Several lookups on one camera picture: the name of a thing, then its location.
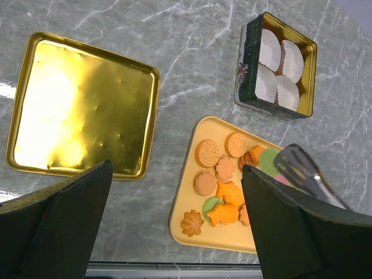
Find metal serving tongs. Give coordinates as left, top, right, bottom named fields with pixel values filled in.
left=274, top=144, right=350, bottom=210

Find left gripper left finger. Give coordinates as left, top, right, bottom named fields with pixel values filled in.
left=1, top=160, right=113, bottom=278

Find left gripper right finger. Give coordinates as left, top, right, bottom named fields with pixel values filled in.
left=241, top=165, right=371, bottom=278

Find yellow plastic tray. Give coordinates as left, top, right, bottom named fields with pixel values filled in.
left=169, top=116, right=285, bottom=253

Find round dotted biscuit left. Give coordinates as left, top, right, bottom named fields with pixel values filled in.
left=195, top=139, right=220, bottom=168

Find pink sandwich cookie upper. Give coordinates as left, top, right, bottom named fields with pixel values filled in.
left=274, top=174, right=291, bottom=185

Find green cookie under fish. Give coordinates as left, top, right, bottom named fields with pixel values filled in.
left=202, top=196, right=224, bottom=222

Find white paper cup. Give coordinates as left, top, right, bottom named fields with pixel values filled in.
left=259, top=28, right=281, bottom=72
left=255, top=64, right=277, bottom=103
left=279, top=40, right=304, bottom=84
left=276, top=75, right=300, bottom=111

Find white paper cup back right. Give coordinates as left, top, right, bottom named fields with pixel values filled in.
left=279, top=40, right=304, bottom=84

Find white paper cup front left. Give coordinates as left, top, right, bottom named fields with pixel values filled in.
left=255, top=64, right=277, bottom=103

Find orange fish cookie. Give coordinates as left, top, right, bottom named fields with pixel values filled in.
left=206, top=203, right=239, bottom=227
left=249, top=145, right=265, bottom=166
left=216, top=181, right=245, bottom=208

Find orange fish cookie top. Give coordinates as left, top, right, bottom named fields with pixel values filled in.
left=249, top=145, right=265, bottom=166

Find dark green cookie tin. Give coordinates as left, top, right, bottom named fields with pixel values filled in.
left=234, top=12, right=317, bottom=119

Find orange fish cookie bottom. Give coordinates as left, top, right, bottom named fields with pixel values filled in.
left=206, top=203, right=239, bottom=227

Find gold tin lid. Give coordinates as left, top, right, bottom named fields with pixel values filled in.
left=5, top=31, right=160, bottom=180

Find round dotted biscuit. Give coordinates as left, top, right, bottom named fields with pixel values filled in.
left=195, top=139, right=220, bottom=168
left=224, top=132, right=247, bottom=158

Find green round cookie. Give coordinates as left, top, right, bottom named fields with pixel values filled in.
left=259, top=148, right=281, bottom=177

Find white paper cup front right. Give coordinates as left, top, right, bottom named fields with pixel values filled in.
left=276, top=75, right=300, bottom=111

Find swirl cookie bottom left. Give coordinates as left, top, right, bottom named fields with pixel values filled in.
left=180, top=209, right=204, bottom=237

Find brown swirl cookie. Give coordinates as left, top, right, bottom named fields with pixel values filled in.
left=238, top=151, right=253, bottom=172

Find orange fish cookie middle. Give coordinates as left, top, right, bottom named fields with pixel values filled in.
left=216, top=181, right=245, bottom=208

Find tan flower cookie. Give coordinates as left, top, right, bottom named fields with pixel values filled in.
left=215, top=156, right=235, bottom=181
left=239, top=205, right=250, bottom=227
left=194, top=171, right=216, bottom=196

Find white paper cup back left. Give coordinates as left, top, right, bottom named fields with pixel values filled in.
left=259, top=28, right=281, bottom=72

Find round dotted biscuit top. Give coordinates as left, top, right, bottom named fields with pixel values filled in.
left=224, top=132, right=247, bottom=158

